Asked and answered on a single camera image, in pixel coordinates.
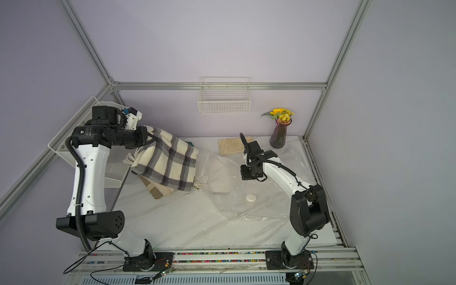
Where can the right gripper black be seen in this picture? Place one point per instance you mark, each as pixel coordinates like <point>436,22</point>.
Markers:
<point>246,176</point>

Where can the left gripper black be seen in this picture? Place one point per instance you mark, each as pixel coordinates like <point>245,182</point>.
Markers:
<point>143,135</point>

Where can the cream plaid fringed scarf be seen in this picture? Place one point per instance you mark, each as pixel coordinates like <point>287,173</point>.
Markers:
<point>167,160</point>

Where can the beige brown striped scarf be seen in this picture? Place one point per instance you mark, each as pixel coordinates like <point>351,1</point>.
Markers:
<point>153,190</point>

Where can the cream knitted scarf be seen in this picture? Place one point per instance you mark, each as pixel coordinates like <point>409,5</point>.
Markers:
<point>166,191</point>

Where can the clear plastic vacuum bag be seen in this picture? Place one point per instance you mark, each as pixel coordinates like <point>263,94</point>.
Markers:
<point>225,188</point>

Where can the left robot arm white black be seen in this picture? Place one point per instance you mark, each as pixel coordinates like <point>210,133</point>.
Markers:
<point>87,216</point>

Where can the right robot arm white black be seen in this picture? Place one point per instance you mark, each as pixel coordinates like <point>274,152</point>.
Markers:
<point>309,211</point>

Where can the white vacuum bag valve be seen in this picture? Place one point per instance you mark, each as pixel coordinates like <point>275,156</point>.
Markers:
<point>251,198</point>

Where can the beige leather gloves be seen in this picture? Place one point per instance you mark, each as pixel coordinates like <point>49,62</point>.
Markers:
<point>231,146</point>

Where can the white mesh two-tier shelf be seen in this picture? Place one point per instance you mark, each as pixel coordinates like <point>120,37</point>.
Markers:
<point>114,167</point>

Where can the purple glass vase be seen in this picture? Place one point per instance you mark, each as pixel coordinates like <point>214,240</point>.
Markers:
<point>278,138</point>

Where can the yellow flower bouquet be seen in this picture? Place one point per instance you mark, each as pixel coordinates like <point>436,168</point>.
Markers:
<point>282,116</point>

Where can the white wire wall basket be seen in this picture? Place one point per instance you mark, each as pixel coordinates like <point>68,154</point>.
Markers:
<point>224,95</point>

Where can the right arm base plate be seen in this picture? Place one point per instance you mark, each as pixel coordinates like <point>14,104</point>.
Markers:
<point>289,260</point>

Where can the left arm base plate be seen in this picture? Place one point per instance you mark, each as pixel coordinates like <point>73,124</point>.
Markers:
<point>148,262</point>

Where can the aluminium mounting rail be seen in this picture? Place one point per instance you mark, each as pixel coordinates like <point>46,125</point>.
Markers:
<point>222,261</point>

